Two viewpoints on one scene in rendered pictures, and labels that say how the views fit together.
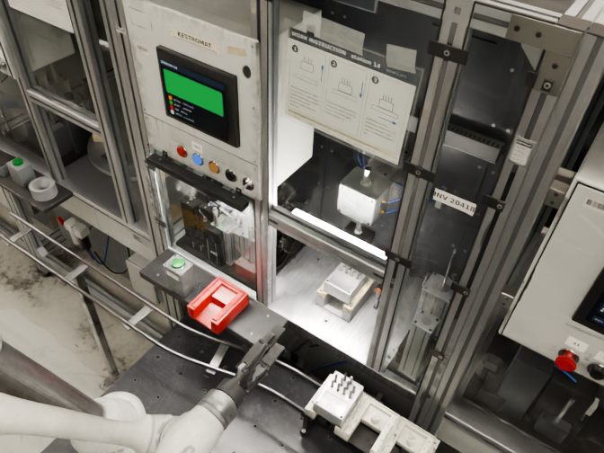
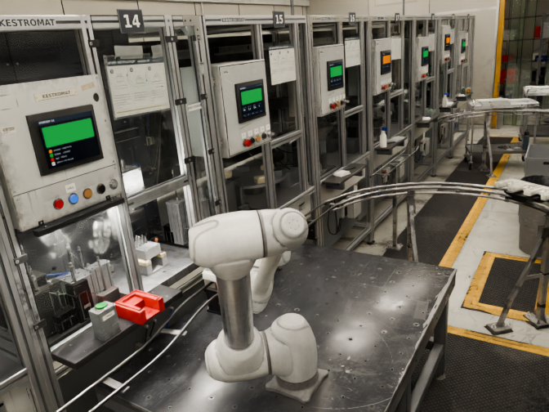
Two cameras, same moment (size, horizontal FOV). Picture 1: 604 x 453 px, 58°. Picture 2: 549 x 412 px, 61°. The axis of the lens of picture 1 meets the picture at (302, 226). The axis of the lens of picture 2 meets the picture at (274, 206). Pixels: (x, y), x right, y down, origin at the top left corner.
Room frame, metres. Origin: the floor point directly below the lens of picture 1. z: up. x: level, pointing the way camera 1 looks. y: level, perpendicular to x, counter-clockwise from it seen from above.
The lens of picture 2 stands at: (0.48, 1.89, 1.88)
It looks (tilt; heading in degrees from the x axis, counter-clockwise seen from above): 19 degrees down; 271
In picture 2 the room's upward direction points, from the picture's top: 5 degrees counter-clockwise
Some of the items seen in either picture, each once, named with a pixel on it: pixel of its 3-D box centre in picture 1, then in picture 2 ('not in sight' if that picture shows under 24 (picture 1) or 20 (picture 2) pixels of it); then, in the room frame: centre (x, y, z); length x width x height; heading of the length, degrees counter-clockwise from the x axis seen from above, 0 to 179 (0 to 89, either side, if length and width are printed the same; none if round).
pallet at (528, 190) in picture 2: not in sight; (525, 192); (-1.08, -0.97, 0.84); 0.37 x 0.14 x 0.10; 116
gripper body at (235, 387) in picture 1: (237, 386); not in sight; (0.70, 0.14, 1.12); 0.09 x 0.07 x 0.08; 148
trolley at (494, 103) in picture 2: not in sight; (501, 132); (-2.55, -4.45, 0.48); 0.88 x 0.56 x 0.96; 166
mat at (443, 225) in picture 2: not in sight; (469, 183); (-1.88, -3.76, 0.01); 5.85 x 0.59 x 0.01; 58
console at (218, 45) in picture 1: (223, 84); (42, 147); (1.33, 0.23, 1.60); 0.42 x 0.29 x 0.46; 58
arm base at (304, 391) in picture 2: not in sight; (299, 372); (0.47, 0.43, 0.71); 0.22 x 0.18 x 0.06; 58
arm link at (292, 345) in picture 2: not in sight; (291, 344); (0.50, 0.45, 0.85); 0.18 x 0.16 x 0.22; 10
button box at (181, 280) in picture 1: (182, 273); (103, 320); (1.18, 0.39, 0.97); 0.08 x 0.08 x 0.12; 58
